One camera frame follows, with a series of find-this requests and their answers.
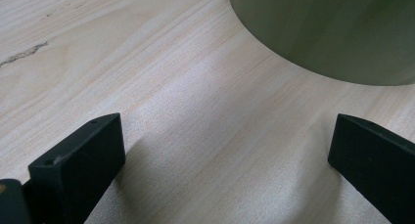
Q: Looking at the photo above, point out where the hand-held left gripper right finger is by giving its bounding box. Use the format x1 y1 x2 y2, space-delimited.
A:
327 112 415 224

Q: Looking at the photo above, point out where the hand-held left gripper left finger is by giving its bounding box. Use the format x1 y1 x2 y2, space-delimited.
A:
27 112 127 224

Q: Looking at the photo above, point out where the green plastic trash bin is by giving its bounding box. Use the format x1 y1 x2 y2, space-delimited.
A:
226 0 415 87

